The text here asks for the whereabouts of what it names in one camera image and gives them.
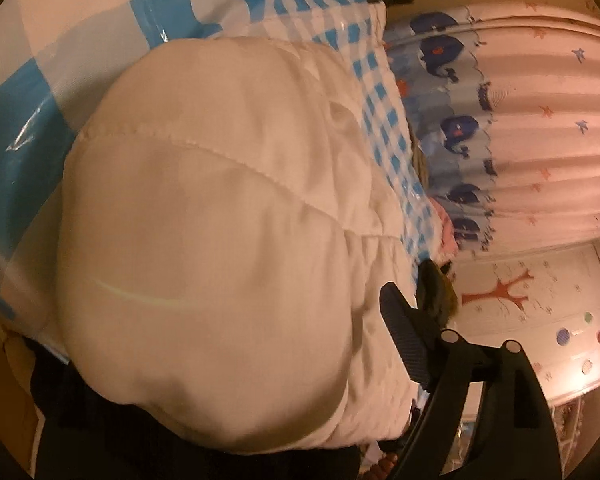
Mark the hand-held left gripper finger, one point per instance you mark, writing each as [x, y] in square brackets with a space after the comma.
[405, 335]

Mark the white padded jacket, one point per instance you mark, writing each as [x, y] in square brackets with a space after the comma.
[205, 235]

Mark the dark green cloth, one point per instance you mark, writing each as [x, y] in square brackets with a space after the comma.
[435, 290]

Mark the pink cloth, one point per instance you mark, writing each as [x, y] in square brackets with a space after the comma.
[445, 230]

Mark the wardrobe with tree decal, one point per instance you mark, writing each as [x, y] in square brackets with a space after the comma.
[530, 310]

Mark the brown knitted cloth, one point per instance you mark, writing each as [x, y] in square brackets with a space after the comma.
[420, 160]

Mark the whale print curtain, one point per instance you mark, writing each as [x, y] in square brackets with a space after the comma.
[530, 110]

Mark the blue white checkered plastic sheet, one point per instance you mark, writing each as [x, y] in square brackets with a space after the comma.
[40, 110]

